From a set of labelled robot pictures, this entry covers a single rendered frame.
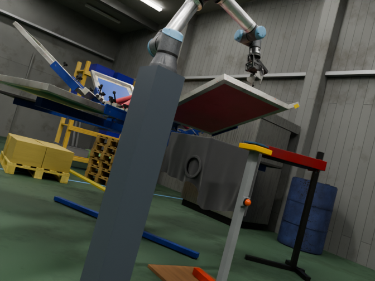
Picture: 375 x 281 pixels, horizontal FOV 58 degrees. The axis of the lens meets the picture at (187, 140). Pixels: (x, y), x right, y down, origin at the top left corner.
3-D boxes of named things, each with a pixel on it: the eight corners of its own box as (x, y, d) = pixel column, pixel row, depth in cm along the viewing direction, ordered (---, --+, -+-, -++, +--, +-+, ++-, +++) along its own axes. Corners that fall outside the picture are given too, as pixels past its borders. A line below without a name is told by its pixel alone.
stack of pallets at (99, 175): (127, 183, 696) (138, 145, 700) (154, 193, 647) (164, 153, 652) (81, 176, 608) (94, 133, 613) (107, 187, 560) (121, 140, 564)
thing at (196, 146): (205, 198, 205) (220, 140, 207) (194, 195, 200) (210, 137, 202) (168, 182, 243) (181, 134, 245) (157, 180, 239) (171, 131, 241)
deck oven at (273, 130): (274, 232, 556) (301, 126, 566) (232, 228, 490) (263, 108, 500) (217, 209, 661) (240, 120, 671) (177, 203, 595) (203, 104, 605)
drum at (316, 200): (331, 256, 476) (346, 189, 481) (307, 255, 436) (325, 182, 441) (292, 240, 526) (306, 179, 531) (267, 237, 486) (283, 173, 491)
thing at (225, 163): (247, 217, 223) (263, 154, 225) (193, 208, 198) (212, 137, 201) (244, 216, 226) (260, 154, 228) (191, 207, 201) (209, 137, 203)
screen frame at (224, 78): (288, 109, 227) (288, 103, 228) (224, 79, 195) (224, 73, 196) (211, 135, 288) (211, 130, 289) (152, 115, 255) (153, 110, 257)
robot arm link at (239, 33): (245, 25, 209) (258, 32, 214) (234, 29, 219) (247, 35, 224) (242, 38, 209) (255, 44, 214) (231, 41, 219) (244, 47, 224)
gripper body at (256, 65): (244, 72, 216) (245, 55, 220) (254, 76, 221) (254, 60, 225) (253, 67, 210) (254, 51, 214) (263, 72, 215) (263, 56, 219)
